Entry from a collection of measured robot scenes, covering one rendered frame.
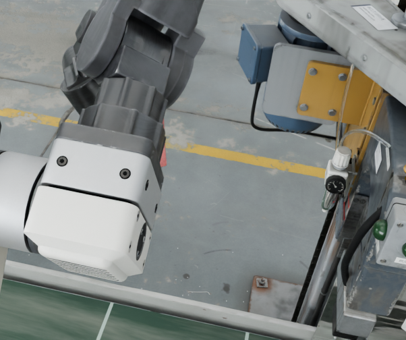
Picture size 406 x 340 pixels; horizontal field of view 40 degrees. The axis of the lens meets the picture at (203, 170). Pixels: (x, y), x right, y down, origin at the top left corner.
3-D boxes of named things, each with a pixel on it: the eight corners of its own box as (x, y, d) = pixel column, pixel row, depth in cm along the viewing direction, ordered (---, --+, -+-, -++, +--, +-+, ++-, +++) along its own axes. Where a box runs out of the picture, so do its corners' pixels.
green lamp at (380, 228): (369, 243, 76) (376, 228, 74) (369, 227, 78) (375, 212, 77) (388, 247, 76) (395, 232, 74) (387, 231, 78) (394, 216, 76)
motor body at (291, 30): (256, 131, 124) (275, 29, 108) (264, 94, 135) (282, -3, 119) (324, 144, 123) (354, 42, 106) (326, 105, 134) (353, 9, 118)
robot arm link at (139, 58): (112, 86, 52) (160, 109, 55) (138, -4, 55) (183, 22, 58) (75, 109, 60) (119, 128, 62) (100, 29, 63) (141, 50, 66)
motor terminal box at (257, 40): (247, 96, 115) (255, 46, 108) (233, 70, 122) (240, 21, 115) (284, 93, 117) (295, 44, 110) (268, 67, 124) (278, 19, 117)
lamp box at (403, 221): (375, 263, 78) (395, 219, 72) (373, 239, 81) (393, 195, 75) (429, 274, 77) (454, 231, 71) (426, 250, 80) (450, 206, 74)
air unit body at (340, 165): (314, 218, 108) (333, 158, 97) (315, 202, 111) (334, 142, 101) (337, 223, 107) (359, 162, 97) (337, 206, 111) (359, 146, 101)
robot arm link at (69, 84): (56, 90, 65) (98, 66, 65) (53, 68, 71) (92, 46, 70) (88, 134, 69) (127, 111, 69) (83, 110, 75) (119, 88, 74)
